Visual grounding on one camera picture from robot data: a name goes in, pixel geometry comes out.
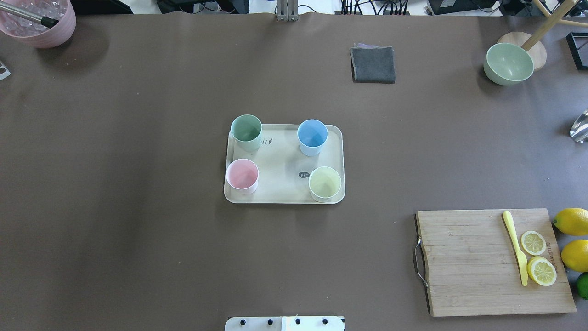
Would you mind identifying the lemon half slice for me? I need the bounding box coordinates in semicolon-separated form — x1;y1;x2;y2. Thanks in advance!
527;256;557;286
520;230;547;256

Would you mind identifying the green plastic cup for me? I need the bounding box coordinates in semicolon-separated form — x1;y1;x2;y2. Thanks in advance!
230;114;263;152

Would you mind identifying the round wooden stand base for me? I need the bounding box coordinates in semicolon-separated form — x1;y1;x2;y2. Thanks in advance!
497;32;547;72

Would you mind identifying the green lime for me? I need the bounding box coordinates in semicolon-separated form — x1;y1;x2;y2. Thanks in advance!
576;272;588;300

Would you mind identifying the lower lemon half slice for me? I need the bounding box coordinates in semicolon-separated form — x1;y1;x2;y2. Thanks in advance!
527;256;557;286

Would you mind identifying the metal bracket at edge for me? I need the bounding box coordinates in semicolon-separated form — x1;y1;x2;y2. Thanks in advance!
0;62;11;81

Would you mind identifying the metal tongs handle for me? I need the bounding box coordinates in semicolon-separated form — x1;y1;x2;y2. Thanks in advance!
0;1;59;28

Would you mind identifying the white control box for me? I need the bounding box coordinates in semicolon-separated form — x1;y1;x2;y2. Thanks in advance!
224;315;346;331

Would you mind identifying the shiny metal scoop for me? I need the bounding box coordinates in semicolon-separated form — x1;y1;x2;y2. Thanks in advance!
569;109;588;143

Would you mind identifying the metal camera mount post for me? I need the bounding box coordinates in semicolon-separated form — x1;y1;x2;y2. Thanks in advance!
276;0;299;22

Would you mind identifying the light blue plastic cup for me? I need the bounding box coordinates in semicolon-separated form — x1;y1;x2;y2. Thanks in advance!
297;119;329;156

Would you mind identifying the folded grey cloth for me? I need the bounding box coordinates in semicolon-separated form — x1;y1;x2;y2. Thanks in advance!
350;43;396;84

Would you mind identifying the wooden stand pole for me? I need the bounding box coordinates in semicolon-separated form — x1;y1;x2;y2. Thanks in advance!
521;0;588;51

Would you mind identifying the upper lemon half slice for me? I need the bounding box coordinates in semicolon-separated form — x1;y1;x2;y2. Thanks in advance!
520;230;547;256

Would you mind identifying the pale yellow plastic cup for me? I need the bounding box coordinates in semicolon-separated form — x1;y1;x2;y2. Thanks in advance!
308;167;343;202

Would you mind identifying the black frame object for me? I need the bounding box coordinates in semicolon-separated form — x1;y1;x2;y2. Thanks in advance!
565;32;588;70

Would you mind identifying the mint green plastic bowl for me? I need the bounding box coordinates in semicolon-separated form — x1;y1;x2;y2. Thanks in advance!
483;43;535;86

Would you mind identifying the pink plastic cup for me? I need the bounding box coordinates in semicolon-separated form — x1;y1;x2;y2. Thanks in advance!
225;159;259;194

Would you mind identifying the pink ice bowl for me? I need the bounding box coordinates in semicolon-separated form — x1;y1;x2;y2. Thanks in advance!
1;0;76;48

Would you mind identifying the yellow plastic knife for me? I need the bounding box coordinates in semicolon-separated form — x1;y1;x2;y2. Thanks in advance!
502;210;529;286

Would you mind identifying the cream plastic tray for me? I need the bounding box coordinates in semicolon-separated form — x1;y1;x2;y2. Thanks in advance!
223;124;346;205

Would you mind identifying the bamboo cutting board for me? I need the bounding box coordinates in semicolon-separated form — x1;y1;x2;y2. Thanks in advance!
415;209;576;318

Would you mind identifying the whole yellow lemon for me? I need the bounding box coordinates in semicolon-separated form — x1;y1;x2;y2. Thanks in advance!
553;208;588;235
561;240;588;273

